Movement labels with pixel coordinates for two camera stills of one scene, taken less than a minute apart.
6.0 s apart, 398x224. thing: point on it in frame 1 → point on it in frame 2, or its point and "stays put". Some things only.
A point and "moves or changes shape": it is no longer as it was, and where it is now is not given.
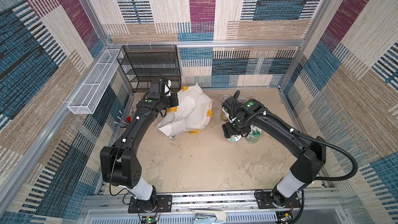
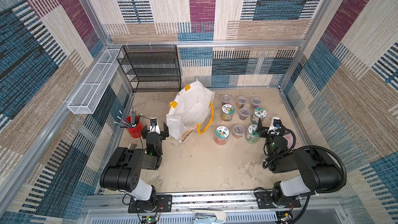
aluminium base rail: [317, 207] stays put
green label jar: [255, 134] stays put
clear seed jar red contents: [241, 99] stays put
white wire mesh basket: [86, 99] stays put
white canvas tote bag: [194, 112] moves or changes shape
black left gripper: [175, 98] → [165, 134]
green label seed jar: [223, 115] stays put
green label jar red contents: [235, 138] → [222, 135]
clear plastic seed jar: [224, 97] stays put
